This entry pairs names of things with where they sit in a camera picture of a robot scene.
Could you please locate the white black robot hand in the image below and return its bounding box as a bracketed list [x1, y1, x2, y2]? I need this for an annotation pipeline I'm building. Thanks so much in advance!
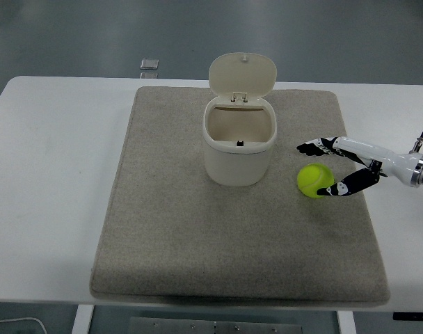
[296, 136, 421, 198]

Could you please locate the yellow-green tennis ball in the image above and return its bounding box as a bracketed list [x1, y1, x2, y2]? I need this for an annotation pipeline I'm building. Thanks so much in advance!
[296, 162, 335, 199]

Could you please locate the cream bin with hinged lid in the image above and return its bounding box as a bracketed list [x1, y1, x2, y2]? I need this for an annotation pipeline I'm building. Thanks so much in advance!
[202, 51, 278, 187]

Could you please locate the white table leg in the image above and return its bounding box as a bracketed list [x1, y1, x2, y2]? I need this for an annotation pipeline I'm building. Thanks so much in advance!
[336, 310, 355, 334]
[71, 304, 94, 334]

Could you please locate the beige fabric mat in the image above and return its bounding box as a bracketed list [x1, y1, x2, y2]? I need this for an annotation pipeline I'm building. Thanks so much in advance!
[88, 86, 391, 308]

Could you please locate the grey metal plate with screws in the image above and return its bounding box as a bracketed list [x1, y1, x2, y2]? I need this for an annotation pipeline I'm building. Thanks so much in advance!
[128, 316, 305, 334]

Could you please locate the white cable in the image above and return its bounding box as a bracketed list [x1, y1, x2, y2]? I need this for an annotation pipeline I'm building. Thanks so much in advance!
[0, 317, 47, 334]

